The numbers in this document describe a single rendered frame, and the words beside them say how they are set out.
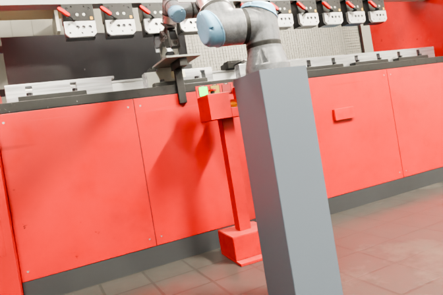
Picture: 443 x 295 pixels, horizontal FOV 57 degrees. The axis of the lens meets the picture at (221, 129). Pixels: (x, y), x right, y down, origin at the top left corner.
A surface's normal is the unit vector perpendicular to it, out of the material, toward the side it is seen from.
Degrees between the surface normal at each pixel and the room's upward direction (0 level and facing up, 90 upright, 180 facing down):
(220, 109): 90
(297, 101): 90
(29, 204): 90
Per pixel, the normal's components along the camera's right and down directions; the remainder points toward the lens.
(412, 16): -0.90, 0.14
